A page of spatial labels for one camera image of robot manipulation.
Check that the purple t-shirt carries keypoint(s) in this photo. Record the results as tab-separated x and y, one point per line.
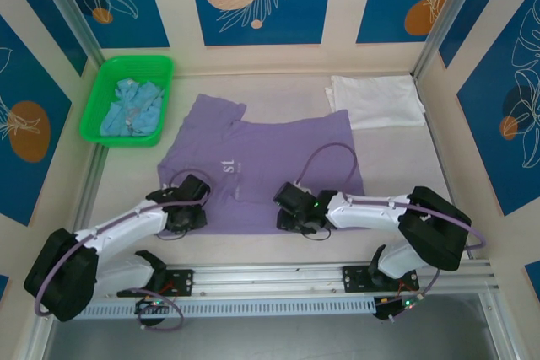
274	153

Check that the green plastic basket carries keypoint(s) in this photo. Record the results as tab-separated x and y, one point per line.
90	124

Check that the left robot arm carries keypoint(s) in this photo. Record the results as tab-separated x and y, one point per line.
63	275

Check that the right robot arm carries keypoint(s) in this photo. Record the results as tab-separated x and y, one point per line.
434	229

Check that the light blue t-shirt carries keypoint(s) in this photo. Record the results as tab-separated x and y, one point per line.
135	111

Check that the grey metal plate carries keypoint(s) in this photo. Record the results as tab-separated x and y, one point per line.
270	341

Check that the white folded t-shirt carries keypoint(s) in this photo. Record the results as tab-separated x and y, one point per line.
379	98

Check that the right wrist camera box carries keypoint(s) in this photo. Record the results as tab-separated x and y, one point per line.
295	199

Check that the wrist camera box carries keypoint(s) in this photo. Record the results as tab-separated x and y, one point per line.
295	199
194	189

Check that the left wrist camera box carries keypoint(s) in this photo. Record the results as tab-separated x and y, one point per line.
194	189

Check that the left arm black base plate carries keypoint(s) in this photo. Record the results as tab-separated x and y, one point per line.
181	282

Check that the long aluminium base rail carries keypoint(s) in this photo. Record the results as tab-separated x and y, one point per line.
270	277

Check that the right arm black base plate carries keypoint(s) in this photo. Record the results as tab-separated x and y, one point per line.
356	277

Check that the aluminium side rail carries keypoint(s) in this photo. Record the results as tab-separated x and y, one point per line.
95	183
434	136

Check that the aluminium frame post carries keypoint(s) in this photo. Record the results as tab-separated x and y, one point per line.
71	10
447	10

